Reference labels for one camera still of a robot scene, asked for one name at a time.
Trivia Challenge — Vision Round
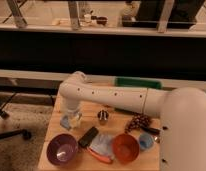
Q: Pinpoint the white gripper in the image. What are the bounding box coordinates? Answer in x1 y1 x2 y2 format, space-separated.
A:
60 99 82 130

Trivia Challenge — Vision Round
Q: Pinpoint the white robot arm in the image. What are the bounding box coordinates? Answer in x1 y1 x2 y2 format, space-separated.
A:
59 71 206 171

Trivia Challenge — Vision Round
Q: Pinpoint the black rectangular sponge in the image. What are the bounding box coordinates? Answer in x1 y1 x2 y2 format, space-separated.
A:
78 127 99 148

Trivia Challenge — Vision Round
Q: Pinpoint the small metal cup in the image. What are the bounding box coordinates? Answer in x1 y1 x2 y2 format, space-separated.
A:
97 110 109 125

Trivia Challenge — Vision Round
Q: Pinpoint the small blue cup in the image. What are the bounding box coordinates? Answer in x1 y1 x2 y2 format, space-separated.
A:
138 133 154 150

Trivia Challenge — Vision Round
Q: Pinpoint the purple plastic bowl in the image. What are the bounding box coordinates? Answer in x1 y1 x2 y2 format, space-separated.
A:
46 134 78 166

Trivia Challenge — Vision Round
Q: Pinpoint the light blue cloth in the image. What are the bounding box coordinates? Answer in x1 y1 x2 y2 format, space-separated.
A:
89 134 114 159

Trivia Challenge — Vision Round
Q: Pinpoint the orange carrot toy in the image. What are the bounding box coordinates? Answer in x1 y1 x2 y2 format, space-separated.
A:
87 147 113 164

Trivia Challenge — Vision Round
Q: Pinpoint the green plastic bin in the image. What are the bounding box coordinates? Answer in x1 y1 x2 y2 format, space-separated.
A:
114 77 162 89

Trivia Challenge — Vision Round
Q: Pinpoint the orange plastic bowl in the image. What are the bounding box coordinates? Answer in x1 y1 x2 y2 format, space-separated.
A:
112 134 139 164

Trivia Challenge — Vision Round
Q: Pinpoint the brown grape bunch toy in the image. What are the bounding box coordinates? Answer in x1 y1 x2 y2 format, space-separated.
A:
125 114 152 133

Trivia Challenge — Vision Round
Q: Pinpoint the black office chair base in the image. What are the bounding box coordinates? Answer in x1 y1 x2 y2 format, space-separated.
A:
0 92 33 142

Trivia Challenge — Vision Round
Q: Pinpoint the black handled utensil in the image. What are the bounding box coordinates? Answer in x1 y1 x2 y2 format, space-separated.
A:
141 126 160 135

